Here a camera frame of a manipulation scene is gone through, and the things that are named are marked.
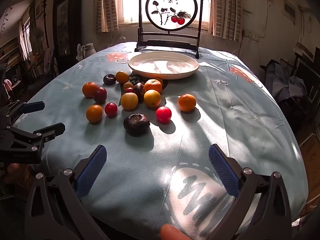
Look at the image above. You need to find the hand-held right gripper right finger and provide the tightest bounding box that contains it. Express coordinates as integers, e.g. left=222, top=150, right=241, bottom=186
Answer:
left=209, top=144, right=293, bottom=240

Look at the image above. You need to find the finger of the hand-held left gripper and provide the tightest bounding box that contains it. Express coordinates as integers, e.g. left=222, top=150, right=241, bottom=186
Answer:
left=0, top=101, right=46, bottom=122
left=5, top=122, right=66, bottom=153

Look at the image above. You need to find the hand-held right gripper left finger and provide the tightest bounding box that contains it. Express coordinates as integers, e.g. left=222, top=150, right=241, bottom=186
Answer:
left=25, top=144, right=110, bottom=240

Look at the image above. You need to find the big red apple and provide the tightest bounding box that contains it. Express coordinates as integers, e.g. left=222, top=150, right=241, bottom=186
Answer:
left=93, top=87, right=108, bottom=104

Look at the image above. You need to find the dark brown dimpled fruit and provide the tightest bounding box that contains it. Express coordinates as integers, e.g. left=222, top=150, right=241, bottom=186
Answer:
left=123, top=113, right=151, bottom=137

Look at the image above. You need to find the dark purple fruit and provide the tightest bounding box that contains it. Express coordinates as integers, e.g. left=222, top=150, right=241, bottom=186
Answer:
left=133, top=82, right=146, bottom=103
left=103, top=74, right=117, bottom=85

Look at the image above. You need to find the red round fruit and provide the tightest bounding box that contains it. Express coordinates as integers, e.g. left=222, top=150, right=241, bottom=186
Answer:
left=156, top=106, right=172, bottom=124

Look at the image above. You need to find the yellow orange round fruit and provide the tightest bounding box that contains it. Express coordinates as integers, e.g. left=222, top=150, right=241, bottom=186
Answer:
left=115, top=71, right=130, bottom=84
left=143, top=89, right=162, bottom=108

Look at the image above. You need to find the large orange tangerine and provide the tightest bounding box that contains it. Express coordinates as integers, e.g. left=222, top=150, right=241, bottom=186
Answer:
left=144, top=79, right=163, bottom=93

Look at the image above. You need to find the white oval plate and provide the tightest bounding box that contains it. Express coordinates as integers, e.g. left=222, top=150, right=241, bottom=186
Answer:
left=128, top=52, right=200, bottom=80

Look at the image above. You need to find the person's left hand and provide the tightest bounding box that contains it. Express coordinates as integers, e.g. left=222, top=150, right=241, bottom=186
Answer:
left=4, top=164, right=24, bottom=183

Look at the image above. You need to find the person's right hand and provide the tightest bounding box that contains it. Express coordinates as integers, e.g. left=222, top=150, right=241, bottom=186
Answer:
left=160, top=224, right=192, bottom=240

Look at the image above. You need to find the light blue printed tablecloth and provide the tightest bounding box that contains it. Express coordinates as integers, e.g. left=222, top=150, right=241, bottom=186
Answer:
left=12, top=41, right=309, bottom=240

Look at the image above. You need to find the bookshelf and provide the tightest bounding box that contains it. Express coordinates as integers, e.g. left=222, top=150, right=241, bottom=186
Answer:
left=0, top=37, right=25, bottom=75

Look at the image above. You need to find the standing fan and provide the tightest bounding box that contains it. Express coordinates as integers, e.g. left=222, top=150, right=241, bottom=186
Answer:
left=29, top=26, right=45, bottom=55

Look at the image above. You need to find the white pitcher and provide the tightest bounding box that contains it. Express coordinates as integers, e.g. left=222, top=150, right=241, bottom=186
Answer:
left=81, top=43, right=96, bottom=59

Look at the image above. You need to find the dark coat stand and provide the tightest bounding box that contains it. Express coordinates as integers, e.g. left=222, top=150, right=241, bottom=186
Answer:
left=41, top=0, right=50, bottom=49

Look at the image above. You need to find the dark wooden cabinet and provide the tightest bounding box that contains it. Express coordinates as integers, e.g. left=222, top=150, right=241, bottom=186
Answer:
left=52, top=0, right=84, bottom=73

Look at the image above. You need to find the pile of blue grey clothes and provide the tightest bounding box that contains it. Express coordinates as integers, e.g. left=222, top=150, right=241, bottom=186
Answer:
left=260, top=59, right=315, bottom=130

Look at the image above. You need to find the checked curtain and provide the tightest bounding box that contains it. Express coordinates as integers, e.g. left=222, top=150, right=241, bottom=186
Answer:
left=211, top=0, right=243, bottom=43
left=94, top=0, right=123, bottom=33

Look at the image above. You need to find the black framed painted table screen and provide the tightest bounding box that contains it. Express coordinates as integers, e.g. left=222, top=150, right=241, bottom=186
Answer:
left=134, top=0, right=203, bottom=59

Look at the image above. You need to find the wall socket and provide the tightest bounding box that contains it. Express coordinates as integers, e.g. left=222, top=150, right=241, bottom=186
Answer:
left=244, top=30, right=260, bottom=40

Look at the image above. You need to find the wall vent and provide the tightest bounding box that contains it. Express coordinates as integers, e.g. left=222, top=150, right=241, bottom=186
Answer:
left=282, top=0, right=297, bottom=20

